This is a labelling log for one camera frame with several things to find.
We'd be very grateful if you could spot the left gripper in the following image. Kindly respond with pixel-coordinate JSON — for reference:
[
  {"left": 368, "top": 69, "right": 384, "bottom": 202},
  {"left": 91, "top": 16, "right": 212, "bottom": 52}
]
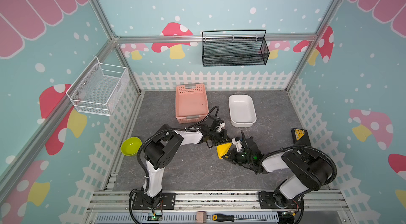
[{"left": 209, "top": 129, "right": 233, "bottom": 146}]

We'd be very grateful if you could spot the yellow paper napkin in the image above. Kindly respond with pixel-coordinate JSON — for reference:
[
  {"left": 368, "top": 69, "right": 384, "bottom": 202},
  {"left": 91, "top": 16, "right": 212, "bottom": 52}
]
[{"left": 216, "top": 143, "right": 233, "bottom": 159}]

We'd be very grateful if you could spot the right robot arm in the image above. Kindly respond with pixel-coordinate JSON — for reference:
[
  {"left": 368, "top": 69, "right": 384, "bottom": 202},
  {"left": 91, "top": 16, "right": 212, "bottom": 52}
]
[{"left": 217, "top": 135, "right": 337, "bottom": 209}]

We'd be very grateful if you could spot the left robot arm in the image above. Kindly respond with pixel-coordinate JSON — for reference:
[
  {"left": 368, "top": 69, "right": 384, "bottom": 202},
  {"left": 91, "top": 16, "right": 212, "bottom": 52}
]
[{"left": 129, "top": 115, "right": 231, "bottom": 211}]

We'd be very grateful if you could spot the white plastic bin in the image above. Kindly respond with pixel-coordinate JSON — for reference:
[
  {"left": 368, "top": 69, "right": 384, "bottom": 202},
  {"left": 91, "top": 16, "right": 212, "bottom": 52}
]
[{"left": 228, "top": 95, "right": 257, "bottom": 128}]

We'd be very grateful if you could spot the pink plastic basket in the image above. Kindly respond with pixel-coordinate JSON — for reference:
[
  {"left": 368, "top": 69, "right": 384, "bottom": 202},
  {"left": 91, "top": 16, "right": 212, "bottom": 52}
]
[{"left": 176, "top": 83, "right": 209, "bottom": 124}]

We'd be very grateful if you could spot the black box yellow label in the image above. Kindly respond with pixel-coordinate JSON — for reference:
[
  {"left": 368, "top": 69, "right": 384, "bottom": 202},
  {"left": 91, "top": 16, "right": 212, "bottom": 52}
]
[{"left": 291, "top": 128, "right": 311, "bottom": 146}]

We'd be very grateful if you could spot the yellow black screwdriver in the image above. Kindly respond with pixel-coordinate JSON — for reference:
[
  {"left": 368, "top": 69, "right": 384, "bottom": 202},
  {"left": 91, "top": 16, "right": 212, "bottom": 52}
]
[{"left": 212, "top": 213, "right": 267, "bottom": 222}]

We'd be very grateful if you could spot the green plastic bowl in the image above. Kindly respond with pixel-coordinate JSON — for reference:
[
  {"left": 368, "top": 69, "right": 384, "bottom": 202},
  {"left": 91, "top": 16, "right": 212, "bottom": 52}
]
[{"left": 121, "top": 137, "right": 142, "bottom": 156}]

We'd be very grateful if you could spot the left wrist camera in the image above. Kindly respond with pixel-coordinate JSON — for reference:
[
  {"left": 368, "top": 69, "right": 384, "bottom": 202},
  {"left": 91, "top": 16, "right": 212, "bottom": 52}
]
[{"left": 216, "top": 122, "right": 225, "bottom": 132}]

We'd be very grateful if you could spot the black wire mesh basket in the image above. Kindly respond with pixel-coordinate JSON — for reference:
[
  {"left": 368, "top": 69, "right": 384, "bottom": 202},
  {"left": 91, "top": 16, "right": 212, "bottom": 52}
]
[{"left": 202, "top": 30, "right": 270, "bottom": 67}]

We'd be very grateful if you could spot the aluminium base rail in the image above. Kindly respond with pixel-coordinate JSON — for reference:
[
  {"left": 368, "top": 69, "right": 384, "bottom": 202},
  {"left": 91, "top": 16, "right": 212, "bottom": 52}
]
[{"left": 82, "top": 190, "right": 355, "bottom": 224}]

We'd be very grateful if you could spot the white wire mesh basket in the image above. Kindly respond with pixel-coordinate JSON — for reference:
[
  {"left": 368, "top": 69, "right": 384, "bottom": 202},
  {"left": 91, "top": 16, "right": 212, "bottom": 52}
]
[{"left": 66, "top": 57, "right": 130, "bottom": 116}]

